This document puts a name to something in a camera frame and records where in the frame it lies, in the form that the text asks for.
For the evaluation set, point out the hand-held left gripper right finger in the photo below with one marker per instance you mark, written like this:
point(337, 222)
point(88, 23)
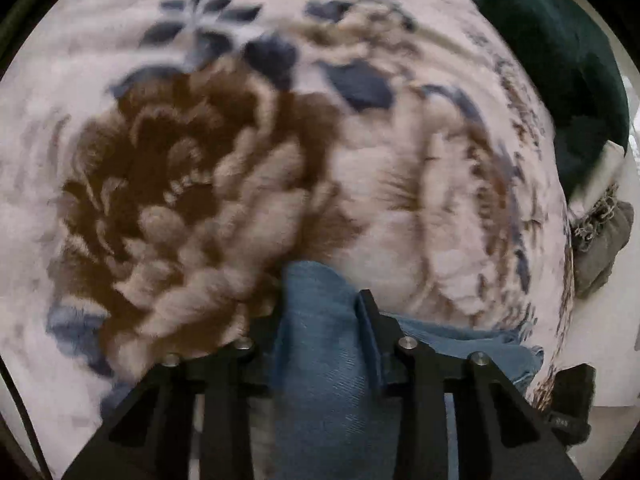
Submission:
point(375, 325)

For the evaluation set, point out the white folded cloth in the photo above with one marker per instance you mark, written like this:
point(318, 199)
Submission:
point(605, 175)

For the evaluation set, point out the white headboard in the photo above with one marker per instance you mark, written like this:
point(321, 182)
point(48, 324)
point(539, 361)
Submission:
point(610, 340)

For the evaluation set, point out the blue denim pants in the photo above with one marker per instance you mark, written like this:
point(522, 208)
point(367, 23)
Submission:
point(325, 360)

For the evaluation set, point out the patterned knit cloth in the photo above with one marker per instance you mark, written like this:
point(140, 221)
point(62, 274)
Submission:
point(595, 215)

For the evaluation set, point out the floral quilt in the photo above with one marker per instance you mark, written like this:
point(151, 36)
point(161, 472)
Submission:
point(200, 160)

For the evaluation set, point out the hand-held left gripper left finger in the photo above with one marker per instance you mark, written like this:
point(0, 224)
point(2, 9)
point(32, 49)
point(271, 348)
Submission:
point(262, 332)

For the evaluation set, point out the grey folded sweater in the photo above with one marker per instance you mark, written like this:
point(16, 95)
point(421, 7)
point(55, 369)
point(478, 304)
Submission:
point(602, 255)

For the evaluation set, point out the large dark green pillow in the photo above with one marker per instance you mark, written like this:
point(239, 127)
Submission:
point(550, 50)

